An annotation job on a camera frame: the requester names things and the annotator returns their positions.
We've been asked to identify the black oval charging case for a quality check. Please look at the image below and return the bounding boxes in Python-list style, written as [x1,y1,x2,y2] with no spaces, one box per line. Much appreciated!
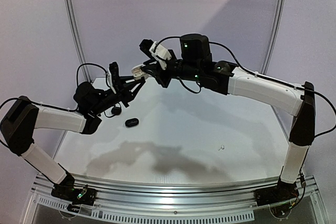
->
[111,106,122,115]

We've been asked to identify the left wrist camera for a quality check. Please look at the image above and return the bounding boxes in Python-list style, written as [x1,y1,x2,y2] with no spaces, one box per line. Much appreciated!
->
[107,61,120,93]

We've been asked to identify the small black charging case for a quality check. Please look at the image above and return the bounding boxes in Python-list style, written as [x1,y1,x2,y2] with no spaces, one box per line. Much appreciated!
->
[124,118,139,128]

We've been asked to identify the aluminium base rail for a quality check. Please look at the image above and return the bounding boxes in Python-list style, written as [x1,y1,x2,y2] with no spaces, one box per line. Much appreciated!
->
[24,175,328,223]

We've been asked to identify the left aluminium wall post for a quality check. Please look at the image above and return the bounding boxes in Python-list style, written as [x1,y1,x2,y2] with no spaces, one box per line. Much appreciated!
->
[59,0,94,83]

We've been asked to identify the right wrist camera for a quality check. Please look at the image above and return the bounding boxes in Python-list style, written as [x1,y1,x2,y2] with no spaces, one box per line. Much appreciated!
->
[139,39,173,70]

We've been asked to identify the aluminium wall post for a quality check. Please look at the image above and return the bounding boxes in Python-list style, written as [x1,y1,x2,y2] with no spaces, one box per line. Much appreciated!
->
[260,0,285,74]
[59,0,94,83]

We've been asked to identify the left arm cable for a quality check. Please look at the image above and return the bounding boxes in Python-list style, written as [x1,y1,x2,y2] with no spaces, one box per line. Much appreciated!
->
[0,62,123,156]

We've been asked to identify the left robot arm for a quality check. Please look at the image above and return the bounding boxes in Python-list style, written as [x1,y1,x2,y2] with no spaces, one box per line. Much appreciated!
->
[1,77,145,200]

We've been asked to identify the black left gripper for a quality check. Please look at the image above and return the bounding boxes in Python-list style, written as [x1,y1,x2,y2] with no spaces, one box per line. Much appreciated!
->
[90,74,144,115]

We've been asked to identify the right aluminium wall post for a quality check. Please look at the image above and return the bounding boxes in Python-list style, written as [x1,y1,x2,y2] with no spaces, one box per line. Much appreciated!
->
[260,0,285,74]

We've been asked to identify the small white charging case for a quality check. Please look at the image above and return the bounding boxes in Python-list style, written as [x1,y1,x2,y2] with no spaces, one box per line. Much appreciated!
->
[131,65,149,80]

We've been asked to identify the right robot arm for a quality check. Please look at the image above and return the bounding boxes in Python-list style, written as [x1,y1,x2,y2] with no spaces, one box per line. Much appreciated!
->
[139,34,316,201]

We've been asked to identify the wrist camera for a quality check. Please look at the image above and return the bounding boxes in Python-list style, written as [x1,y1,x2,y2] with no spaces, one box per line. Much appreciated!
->
[139,39,173,70]
[107,61,120,93]

